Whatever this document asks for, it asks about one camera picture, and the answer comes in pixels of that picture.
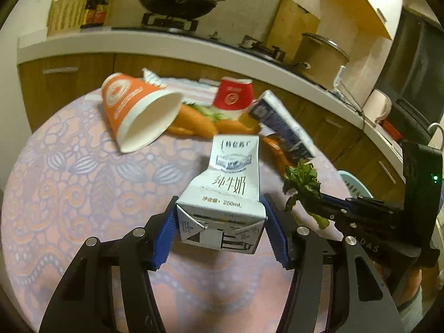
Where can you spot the yellow woven basket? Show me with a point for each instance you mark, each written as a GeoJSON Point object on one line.
{"type": "Point", "coordinates": [66, 15]}

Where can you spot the dark seasoning packets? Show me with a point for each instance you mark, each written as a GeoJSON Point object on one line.
{"type": "Point", "coordinates": [97, 7]}

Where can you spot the black oven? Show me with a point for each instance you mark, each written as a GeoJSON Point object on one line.
{"type": "Point", "coordinates": [412, 66]}

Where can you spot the patterned pink tablecloth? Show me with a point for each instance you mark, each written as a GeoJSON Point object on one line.
{"type": "Point", "coordinates": [76, 187]}

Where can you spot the light blue plastic bin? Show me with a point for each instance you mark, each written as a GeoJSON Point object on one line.
{"type": "Point", "coordinates": [353, 185]}

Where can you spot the dark blue drink carton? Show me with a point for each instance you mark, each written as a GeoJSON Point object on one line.
{"type": "Point", "coordinates": [281, 121]}

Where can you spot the red paper cup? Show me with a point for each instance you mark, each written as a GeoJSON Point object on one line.
{"type": "Point", "coordinates": [232, 97]}

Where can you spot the wooden cutting board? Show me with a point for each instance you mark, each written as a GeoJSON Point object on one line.
{"type": "Point", "coordinates": [293, 24]}

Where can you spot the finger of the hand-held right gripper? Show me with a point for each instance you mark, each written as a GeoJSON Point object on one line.
{"type": "Point", "coordinates": [334, 200]}
{"type": "Point", "coordinates": [347, 223]}

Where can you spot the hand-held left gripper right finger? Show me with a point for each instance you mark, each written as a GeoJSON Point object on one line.
{"type": "Point", "coordinates": [277, 239]}

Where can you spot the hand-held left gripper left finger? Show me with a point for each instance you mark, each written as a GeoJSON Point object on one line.
{"type": "Point", "coordinates": [163, 242]}

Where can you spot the white milk carton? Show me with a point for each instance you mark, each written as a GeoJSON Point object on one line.
{"type": "Point", "coordinates": [229, 187]}

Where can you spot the green leafy vegetable stalk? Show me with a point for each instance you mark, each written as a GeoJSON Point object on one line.
{"type": "Point", "coordinates": [301, 180]}

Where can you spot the person's right forearm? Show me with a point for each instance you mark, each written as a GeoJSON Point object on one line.
{"type": "Point", "coordinates": [411, 288]}

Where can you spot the white electric kettle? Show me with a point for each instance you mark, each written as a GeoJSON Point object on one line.
{"type": "Point", "coordinates": [376, 105]}

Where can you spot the metal pot with lid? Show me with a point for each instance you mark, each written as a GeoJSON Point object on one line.
{"type": "Point", "coordinates": [319, 62]}

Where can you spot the green lettuce leaf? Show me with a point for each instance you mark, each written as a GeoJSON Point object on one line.
{"type": "Point", "coordinates": [206, 110]}

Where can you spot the black gas stove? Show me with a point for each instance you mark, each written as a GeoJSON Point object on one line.
{"type": "Point", "coordinates": [180, 27]}

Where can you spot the wooden kitchen counter cabinets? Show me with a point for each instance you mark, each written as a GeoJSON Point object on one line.
{"type": "Point", "coordinates": [69, 86]}

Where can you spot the orange paper cup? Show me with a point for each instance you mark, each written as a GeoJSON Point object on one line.
{"type": "Point", "coordinates": [135, 107]}

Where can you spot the small red container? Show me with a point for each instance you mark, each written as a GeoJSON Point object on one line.
{"type": "Point", "coordinates": [390, 128]}

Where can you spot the white wall cabinet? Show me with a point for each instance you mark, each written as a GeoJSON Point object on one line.
{"type": "Point", "coordinates": [353, 10]}

